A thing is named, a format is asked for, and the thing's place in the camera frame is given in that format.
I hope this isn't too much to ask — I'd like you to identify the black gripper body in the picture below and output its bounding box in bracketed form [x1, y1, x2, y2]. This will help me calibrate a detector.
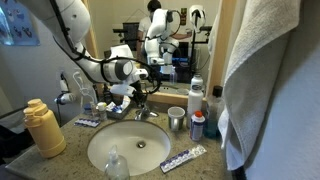
[130, 79, 146, 96]

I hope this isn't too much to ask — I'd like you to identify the chrome tap handle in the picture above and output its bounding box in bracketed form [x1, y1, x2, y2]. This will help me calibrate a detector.
[137, 103, 152, 116]

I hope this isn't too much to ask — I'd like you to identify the white toothpaste tube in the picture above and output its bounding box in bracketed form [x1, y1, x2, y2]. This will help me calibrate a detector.
[120, 95, 132, 111]

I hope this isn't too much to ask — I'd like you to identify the chrome faucet spout and base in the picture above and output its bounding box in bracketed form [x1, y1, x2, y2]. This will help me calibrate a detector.
[134, 107, 160, 122]

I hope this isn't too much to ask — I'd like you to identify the toiletries tray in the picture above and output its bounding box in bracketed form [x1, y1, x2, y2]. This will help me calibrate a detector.
[105, 99, 132, 121]

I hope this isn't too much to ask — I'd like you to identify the dark small bottle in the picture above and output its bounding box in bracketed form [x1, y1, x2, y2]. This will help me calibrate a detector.
[102, 84, 113, 105]

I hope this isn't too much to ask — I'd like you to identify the small bottle with white cap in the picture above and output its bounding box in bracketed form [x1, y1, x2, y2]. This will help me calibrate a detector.
[95, 101, 108, 122]

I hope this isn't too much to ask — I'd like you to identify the grey mug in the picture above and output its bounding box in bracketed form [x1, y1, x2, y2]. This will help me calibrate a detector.
[166, 105, 186, 132]

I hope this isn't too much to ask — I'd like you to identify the tall white plastic bottle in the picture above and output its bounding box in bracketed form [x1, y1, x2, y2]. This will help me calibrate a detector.
[185, 73, 205, 130]

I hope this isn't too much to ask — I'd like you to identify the round blue container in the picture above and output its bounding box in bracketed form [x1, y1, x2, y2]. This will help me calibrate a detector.
[82, 102, 93, 116]

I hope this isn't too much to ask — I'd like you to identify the clear soap dispenser bottle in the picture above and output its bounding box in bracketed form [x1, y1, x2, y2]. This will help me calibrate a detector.
[71, 69, 99, 110]

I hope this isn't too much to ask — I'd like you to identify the short blue white blister pack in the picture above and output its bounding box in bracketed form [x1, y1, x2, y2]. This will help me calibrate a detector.
[73, 117, 102, 129]

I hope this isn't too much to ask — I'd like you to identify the white oval sink basin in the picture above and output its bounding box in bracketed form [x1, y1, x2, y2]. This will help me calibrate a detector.
[86, 119, 172, 177]

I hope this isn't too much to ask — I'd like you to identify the small can with orange cap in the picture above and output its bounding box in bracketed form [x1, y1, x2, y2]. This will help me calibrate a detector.
[189, 110, 206, 142]

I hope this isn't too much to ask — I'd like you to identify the long blue white blister pack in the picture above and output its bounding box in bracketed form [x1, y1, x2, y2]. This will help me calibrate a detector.
[159, 143, 208, 175]

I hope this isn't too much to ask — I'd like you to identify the clear pump soap bottle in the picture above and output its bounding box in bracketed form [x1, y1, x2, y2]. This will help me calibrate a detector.
[103, 144, 131, 180]

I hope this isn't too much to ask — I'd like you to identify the blue mouthwash bottle black cap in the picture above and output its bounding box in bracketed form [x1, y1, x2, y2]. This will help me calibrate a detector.
[202, 84, 224, 140]

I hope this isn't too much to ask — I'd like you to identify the insulated water bottle with lid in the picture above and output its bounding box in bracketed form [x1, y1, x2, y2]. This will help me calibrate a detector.
[22, 98, 67, 159]

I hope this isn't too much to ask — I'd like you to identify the white hanging towel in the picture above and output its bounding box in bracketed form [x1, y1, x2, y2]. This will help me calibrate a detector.
[216, 0, 302, 172]

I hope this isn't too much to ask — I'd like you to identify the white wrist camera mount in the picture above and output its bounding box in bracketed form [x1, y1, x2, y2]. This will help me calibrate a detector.
[108, 82, 138, 99]

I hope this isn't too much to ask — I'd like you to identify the white wall hair dryer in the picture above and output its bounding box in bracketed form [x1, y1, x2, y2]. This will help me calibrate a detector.
[53, 73, 78, 107]

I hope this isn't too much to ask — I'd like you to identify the wood framed wall mirror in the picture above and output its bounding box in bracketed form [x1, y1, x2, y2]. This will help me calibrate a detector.
[79, 0, 238, 108]

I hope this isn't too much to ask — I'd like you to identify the blue wall poster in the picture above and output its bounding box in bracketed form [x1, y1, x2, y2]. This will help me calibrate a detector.
[0, 0, 41, 47]

